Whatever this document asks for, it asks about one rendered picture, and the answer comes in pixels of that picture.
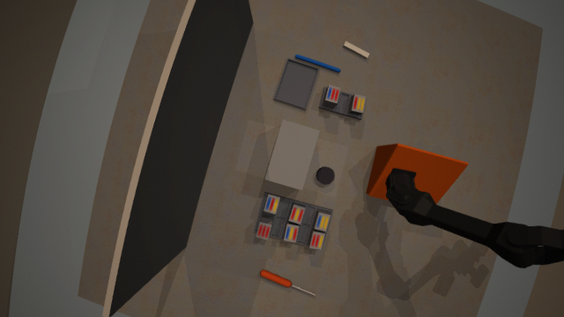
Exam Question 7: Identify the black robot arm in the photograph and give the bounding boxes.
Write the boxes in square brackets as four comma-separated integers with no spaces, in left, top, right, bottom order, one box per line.
[385,168,564,269]

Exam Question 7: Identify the red-handled screwdriver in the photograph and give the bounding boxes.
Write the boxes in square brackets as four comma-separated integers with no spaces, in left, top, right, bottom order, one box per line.
[260,270,316,296]

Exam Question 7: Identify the blue rod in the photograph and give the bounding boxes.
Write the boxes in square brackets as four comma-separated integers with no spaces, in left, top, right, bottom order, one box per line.
[295,55,341,73]

